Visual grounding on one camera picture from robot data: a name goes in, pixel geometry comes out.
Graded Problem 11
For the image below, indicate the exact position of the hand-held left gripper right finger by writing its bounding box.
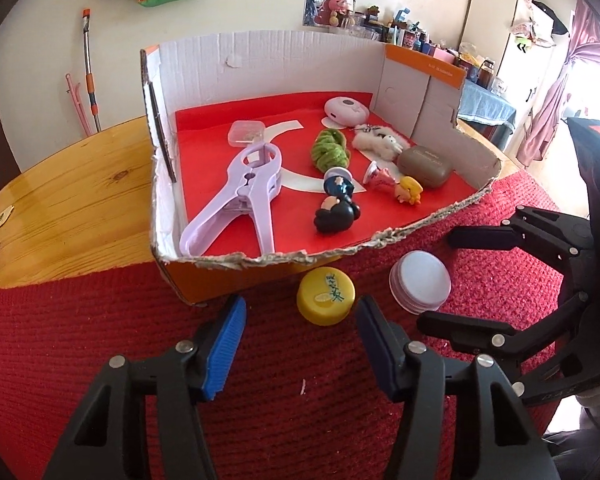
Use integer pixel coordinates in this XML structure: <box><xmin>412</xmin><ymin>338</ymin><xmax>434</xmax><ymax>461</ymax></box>
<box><xmin>355</xmin><ymin>295</ymin><xmax>563</xmax><ymax>480</ymax></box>

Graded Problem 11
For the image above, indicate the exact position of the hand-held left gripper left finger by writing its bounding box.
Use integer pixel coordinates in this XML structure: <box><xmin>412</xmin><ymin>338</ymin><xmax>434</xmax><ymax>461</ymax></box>
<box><xmin>40</xmin><ymin>294</ymin><xmax>248</xmax><ymax>480</ymax></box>

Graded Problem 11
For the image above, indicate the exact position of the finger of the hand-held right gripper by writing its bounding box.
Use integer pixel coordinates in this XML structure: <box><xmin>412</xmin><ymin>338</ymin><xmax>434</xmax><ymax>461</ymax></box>
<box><xmin>447</xmin><ymin>205</ymin><xmax>597</xmax><ymax>275</ymax></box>
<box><xmin>417</xmin><ymin>291</ymin><xmax>589</xmax><ymax>408</ymax></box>

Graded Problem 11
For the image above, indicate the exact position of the white jar lid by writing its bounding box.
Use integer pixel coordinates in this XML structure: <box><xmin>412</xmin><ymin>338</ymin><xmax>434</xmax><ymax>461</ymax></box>
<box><xmin>389</xmin><ymin>251</ymin><xmax>452</xmax><ymax>315</ymax></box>

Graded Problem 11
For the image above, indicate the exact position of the yellow bottle cap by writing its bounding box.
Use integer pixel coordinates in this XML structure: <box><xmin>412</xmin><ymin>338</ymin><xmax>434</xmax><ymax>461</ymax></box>
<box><xmin>296</xmin><ymin>269</ymin><xmax>357</xmax><ymax>325</ymax></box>

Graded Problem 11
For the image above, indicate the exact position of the yellow-haired figurine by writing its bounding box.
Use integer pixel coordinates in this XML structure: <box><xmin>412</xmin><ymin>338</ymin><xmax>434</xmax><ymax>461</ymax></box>
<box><xmin>362</xmin><ymin>161</ymin><xmax>425</xmax><ymax>206</ymax></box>

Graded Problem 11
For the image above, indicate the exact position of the dark-haired figurine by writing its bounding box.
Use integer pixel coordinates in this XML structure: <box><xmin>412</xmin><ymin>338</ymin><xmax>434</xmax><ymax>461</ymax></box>
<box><xmin>312</xmin><ymin>167</ymin><xmax>363</xmax><ymax>234</ymax></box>

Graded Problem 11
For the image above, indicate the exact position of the white cardboard box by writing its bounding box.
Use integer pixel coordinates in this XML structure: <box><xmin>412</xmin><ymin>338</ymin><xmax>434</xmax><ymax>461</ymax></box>
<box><xmin>140</xmin><ymin>30</ymin><xmax>503</xmax><ymax>306</ymax></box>

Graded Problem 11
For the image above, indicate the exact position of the red knitted mat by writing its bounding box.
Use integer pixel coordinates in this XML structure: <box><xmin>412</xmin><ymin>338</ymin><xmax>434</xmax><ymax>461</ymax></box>
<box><xmin>0</xmin><ymin>170</ymin><xmax>596</xmax><ymax>480</ymax></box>

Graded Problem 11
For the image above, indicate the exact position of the grey-brown cosmetic case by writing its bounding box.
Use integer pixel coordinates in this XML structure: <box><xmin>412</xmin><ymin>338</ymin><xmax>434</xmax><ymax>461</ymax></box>
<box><xmin>396</xmin><ymin>145</ymin><xmax>453</xmax><ymax>190</ymax></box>

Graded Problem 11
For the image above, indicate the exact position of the pink curtain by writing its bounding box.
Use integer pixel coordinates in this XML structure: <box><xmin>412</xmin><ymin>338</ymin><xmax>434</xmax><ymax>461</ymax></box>
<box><xmin>522</xmin><ymin>0</ymin><xmax>600</xmax><ymax>171</ymax></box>

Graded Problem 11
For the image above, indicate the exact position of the red paper liner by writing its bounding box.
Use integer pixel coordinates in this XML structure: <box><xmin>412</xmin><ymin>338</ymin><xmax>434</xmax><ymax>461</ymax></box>
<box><xmin>174</xmin><ymin>91</ymin><xmax>481</xmax><ymax>259</ymax></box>

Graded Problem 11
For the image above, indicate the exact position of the lilac plastic clamp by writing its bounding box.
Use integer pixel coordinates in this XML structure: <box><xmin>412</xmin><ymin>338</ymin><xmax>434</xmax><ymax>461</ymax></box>
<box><xmin>179</xmin><ymin>142</ymin><xmax>284</xmax><ymax>256</ymax></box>

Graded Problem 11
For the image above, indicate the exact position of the green scrunchie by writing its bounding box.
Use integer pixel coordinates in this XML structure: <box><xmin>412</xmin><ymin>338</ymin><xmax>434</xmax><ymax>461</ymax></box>
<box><xmin>310</xmin><ymin>129</ymin><xmax>352</xmax><ymax>177</ymax></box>

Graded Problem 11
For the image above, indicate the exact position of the pink round case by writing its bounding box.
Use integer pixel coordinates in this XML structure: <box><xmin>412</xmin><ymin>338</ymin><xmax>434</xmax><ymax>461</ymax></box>
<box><xmin>324</xmin><ymin>96</ymin><xmax>371</xmax><ymax>129</ymax></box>

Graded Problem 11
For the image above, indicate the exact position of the cluttered shelf of items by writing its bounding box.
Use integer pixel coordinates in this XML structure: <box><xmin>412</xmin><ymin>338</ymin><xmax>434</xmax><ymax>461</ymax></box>
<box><xmin>330</xmin><ymin>5</ymin><xmax>511</xmax><ymax>94</ymax></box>

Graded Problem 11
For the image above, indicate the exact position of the wooden table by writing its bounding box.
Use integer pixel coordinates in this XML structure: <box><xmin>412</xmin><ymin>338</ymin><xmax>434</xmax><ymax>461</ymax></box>
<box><xmin>0</xmin><ymin>115</ymin><xmax>523</xmax><ymax>296</ymax></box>

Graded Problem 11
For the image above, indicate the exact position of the small clear plastic box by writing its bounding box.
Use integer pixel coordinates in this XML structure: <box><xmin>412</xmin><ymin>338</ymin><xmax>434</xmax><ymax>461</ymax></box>
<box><xmin>227</xmin><ymin>120</ymin><xmax>266</xmax><ymax>147</ymax></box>

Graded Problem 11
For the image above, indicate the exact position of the white cabinet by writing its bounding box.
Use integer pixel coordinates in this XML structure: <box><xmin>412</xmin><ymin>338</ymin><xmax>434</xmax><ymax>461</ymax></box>
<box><xmin>460</xmin><ymin>0</ymin><xmax>571</xmax><ymax>166</ymax></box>

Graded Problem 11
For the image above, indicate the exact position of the pink plush rabbit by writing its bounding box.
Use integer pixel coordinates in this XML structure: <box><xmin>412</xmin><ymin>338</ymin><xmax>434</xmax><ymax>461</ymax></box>
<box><xmin>314</xmin><ymin>0</ymin><xmax>354</xmax><ymax>26</ymax></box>

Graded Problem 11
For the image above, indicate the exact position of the pink plastic hanger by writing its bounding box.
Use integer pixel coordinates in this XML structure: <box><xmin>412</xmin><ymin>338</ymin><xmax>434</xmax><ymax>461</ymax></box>
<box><xmin>65</xmin><ymin>74</ymin><xmax>94</xmax><ymax>137</ymax></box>

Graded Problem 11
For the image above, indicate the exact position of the white plush keychain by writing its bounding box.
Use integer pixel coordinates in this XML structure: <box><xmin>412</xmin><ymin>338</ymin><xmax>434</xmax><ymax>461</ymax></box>
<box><xmin>352</xmin><ymin>124</ymin><xmax>406</xmax><ymax>162</ymax></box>

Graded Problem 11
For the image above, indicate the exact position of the orange-tipped broom handle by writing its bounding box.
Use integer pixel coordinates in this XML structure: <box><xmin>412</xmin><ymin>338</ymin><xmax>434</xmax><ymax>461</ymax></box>
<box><xmin>82</xmin><ymin>8</ymin><xmax>102</xmax><ymax>134</ymax></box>

